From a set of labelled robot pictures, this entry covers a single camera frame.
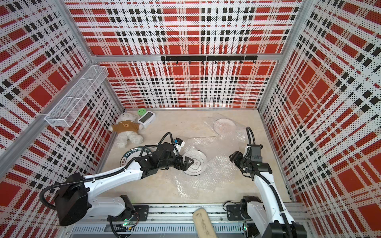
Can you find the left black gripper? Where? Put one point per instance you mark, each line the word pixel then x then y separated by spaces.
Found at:
pixel 180 167

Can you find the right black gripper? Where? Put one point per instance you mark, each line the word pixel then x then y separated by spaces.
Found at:
pixel 236 157

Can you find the green rimmed plate front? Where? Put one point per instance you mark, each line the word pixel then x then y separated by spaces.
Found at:
pixel 132 153

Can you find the bubble wrap sheet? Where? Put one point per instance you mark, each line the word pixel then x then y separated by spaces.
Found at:
pixel 213 179

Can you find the white embossed plate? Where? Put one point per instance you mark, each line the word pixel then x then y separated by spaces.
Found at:
pixel 199 163

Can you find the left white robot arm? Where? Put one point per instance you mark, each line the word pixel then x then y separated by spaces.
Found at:
pixel 79 196

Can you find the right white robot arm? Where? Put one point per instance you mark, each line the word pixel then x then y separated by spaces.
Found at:
pixel 268 212

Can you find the pink plate in wrap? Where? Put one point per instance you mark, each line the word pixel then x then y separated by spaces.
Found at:
pixel 224 126

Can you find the white green small device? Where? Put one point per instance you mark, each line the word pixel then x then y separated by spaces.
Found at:
pixel 147 119

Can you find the beige teddy bear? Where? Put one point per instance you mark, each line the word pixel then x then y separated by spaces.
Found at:
pixel 127 130

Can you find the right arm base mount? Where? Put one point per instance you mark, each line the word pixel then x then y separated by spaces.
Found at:
pixel 251 212

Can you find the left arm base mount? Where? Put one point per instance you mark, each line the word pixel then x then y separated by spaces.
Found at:
pixel 125 223

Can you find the wooden brush handle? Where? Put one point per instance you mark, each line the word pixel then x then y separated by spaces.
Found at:
pixel 203 225

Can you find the black hook rail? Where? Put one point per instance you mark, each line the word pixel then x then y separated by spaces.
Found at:
pixel 239 58

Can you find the clear wall shelf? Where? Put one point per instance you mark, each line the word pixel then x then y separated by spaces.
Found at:
pixel 67 110

